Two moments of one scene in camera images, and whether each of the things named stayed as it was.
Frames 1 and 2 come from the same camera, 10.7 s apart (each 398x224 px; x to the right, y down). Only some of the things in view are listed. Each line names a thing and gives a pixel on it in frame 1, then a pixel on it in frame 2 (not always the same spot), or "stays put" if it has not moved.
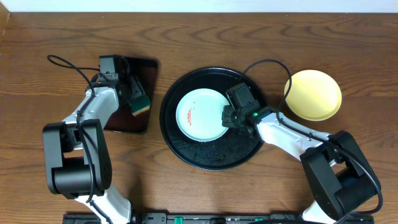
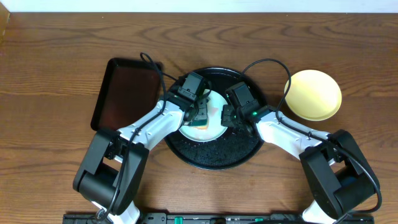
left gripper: (134, 90) → (201, 109)
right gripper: (228, 111) stays put
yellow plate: (314, 95) stays put
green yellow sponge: (139, 104) → (201, 124)
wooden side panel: (5, 17) stays put
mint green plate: (199, 115) stays put
